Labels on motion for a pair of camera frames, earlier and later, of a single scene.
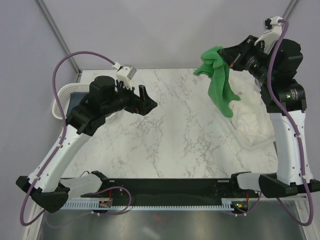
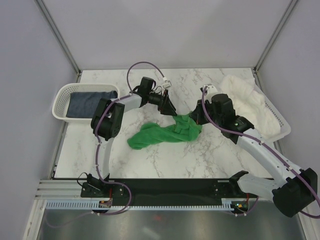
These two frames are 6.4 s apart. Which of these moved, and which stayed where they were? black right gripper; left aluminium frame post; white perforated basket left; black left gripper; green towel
Moved: black left gripper; green towel; black right gripper
Stayed: white perforated basket left; left aluminium frame post
